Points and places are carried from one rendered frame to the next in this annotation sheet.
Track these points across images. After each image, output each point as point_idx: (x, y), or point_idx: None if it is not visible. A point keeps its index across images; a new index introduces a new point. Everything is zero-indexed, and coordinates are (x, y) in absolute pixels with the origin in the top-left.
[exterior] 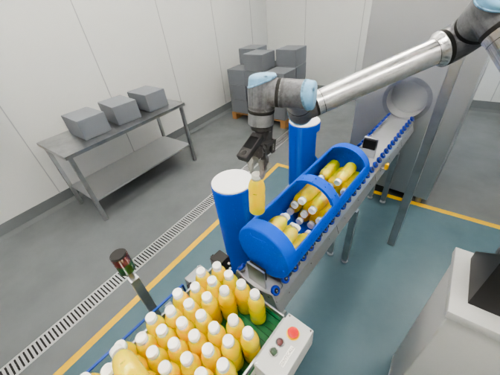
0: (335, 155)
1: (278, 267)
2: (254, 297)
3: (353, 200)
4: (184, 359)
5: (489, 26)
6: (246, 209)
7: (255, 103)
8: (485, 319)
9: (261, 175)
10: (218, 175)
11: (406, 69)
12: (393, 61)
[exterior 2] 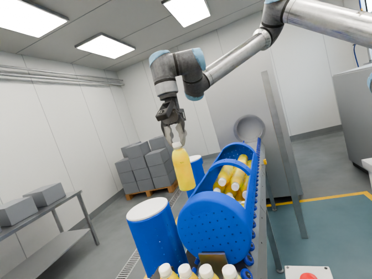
0: (226, 157)
1: (236, 239)
2: (232, 273)
3: (259, 185)
4: None
5: (281, 7)
6: (170, 231)
7: (160, 72)
8: None
9: (182, 140)
10: (131, 209)
11: (250, 47)
12: (241, 45)
